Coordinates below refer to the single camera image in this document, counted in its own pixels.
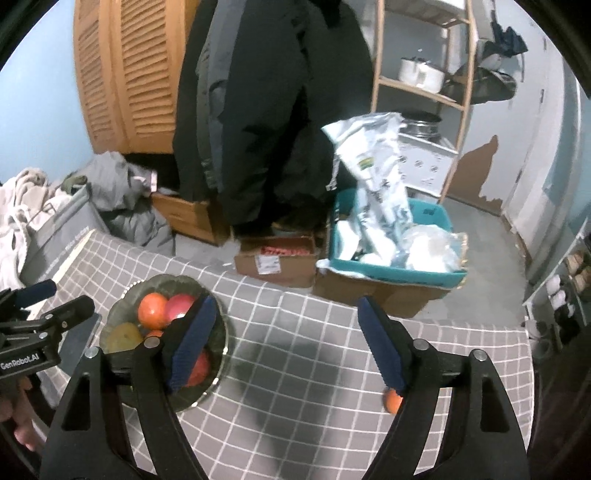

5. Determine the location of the scalloped glass plate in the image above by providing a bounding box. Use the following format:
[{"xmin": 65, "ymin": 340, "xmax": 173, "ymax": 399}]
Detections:
[{"xmin": 99, "ymin": 274, "xmax": 230, "ymax": 413}]

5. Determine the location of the white printed plastic bag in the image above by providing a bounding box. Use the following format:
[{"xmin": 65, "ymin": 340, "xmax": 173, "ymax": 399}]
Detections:
[{"xmin": 322, "ymin": 112, "xmax": 414, "ymax": 266}]

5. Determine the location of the louvered wooden cabinet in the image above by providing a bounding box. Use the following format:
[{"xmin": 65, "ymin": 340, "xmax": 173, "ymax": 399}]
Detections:
[{"xmin": 74, "ymin": 0, "xmax": 204, "ymax": 155}]

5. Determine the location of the white shoe rack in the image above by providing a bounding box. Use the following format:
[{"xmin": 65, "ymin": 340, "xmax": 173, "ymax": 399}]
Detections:
[{"xmin": 522, "ymin": 231, "xmax": 591, "ymax": 361}]

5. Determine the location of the wooden shelf rack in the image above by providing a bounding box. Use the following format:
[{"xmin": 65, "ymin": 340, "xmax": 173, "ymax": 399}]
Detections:
[{"xmin": 372, "ymin": 0, "xmax": 476, "ymax": 204}]

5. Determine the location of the black hanging coat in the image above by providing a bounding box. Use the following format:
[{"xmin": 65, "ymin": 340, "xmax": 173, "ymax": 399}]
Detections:
[{"xmin": 173, "ymin": 0, "xmax": 375, "ymax": 227}]

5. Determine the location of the beige cloth pile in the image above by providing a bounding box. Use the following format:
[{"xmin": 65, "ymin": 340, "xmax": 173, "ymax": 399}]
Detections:
[{"xmin": 0, "ymin": 168, "xmax": 70, "ymax": 289}]

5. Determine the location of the wooden drawer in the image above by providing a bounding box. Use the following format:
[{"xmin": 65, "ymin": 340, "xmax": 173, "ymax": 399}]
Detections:
[{"xmin": 151, "ymin": 191, "xmax": 232, "ymax": 245}]

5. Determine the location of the large cardboard box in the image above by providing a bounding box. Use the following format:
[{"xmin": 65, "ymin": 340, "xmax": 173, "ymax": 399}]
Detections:
[{"xmin": 314, "ymin": 265, "xmax": 451, "ymax": 319}]

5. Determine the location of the metal pot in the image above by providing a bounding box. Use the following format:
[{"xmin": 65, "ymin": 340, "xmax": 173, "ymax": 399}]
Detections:
[{"xmin": 399, "ymin": 110, "xmax": 441, "ymax": 138}]

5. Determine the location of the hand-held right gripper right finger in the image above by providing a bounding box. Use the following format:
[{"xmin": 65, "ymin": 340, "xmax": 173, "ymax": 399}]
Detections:
[{"xmin": 358, "ymin": 295, "xmax": 532, "ymax": 480}]

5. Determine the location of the white pot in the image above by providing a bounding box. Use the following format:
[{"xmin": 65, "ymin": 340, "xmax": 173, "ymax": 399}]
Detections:
[{"xmin": 399, "ymin": 56, "xmax": 446, "ymax": 90}]

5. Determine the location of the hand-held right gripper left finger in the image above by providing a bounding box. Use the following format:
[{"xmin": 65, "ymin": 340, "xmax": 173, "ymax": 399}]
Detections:
[{"xmin": 39, "ymin": 295, "xmax": 220, "ymax": 480}]

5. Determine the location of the person's left hand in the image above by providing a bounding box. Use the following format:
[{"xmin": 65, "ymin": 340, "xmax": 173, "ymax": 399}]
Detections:
[{"xmin": 0, "ymin": 374, "xmax": 44, "ymax": 453}]

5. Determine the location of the teal plastic bin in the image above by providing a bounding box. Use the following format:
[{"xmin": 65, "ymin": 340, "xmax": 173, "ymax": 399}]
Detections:
[{"xmin": 318, "ymin": 187, "xmax": 468, "ymax": 289}]

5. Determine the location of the white drawer cabinet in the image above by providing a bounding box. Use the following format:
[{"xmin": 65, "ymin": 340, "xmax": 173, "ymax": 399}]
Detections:
[{"xmin": 397, "ymin": 134, "xmax": 458, "ymax": 199}]

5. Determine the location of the grey clothing pile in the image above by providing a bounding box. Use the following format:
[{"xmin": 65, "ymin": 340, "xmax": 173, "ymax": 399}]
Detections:
[{"xmin": 74, "ymin": 152, "xmax": 176, "ymax": 257}]

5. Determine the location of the red apple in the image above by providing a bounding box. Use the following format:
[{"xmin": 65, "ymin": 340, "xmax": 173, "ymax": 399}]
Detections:
[
  {"xmin": 185, "ymin": 350, "xmax": 213, "ymax": 387},
  {"xmin": 167, "ymin": 295, "xmax": 200, "ymax": 324}
]

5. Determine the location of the dark hanging cloth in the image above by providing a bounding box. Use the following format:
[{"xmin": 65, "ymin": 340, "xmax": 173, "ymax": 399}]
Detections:
[{"xmin": 480, "ymin": 21, "xmax": 528, "ymax": 58}]

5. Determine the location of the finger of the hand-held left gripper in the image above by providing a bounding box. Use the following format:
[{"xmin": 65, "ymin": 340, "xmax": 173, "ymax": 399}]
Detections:
[
  {"xmin": 25, "ymin": 295, "xmax": 96, "ymax": 342},
  {"xmin": 0, "ymin": 279, "xmax": 58, "ymax": 319}
]

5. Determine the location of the grey fabric storage bin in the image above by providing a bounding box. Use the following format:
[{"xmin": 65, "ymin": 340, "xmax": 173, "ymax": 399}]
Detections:
[{"xmin": 21, "ymin": 185, "xmax": 109, "ymax": 287}]

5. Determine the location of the green-yellow pear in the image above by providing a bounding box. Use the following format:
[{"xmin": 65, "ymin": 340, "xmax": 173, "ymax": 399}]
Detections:
[{"xmin": 102, "ymin": 323, "xmax": 145, "ymax": 354}]

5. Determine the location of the clear plastic bag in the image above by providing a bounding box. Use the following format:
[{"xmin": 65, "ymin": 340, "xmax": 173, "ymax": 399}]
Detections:
[{"xmin": 402, "ymin": 225, "xmax": 462, "ymax": 273}]

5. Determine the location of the small orange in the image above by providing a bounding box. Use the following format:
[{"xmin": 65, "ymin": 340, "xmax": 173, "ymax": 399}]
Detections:
[{"xmin": 383, "ymin": 389, "xmax": 405, "ymax": 415}]

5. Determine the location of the grey checked tablecloth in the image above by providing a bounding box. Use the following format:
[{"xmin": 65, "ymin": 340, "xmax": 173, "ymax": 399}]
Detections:
[{"xmin": 37, "ymin": 228, "xmax": 539, "ymax": 480}]

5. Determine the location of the cardboard box with red contents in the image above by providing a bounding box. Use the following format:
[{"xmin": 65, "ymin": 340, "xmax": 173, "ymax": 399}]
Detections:
[{"xmin": 234, "ymin": 235, "xmax": 321, "ymax": 289}]

